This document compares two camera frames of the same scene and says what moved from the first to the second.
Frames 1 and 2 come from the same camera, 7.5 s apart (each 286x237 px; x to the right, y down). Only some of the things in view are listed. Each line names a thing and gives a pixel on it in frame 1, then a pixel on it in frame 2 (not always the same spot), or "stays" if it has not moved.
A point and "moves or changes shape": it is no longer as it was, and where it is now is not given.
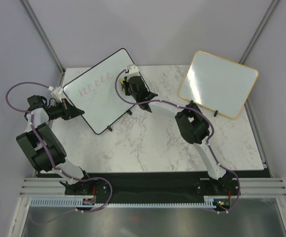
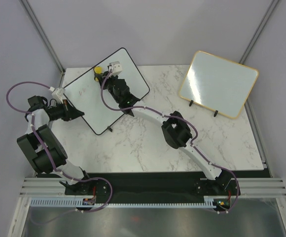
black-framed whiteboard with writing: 94,92 stays
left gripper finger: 71,111 stays
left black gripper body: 67,109 stays
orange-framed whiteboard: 219,84 stays
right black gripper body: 128,91 → 108,81
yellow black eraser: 122,82 moves or changes shape
